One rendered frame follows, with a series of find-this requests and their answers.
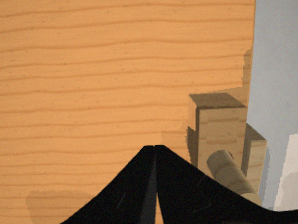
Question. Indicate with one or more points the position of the tan wooden dowel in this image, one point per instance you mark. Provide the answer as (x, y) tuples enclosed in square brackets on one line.
[(226, 172)]

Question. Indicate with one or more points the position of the light wooden board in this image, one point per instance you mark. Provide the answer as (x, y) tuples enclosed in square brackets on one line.
[(85, 84)]

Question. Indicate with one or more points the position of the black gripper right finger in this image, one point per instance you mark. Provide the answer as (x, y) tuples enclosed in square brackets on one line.
[(186, 195)]

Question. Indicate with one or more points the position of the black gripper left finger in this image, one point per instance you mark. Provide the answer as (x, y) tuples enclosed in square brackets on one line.
[(130, 198)]

